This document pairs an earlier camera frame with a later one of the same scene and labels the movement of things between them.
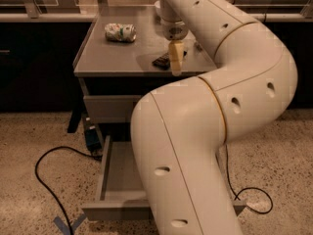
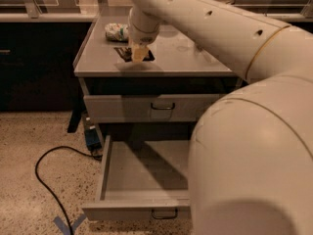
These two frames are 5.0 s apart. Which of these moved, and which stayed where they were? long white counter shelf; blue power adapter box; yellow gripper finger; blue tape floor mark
Moved: yellow gripper finger
Stayed: blue power adapter box; blue tape floor mark; long white counter shelf
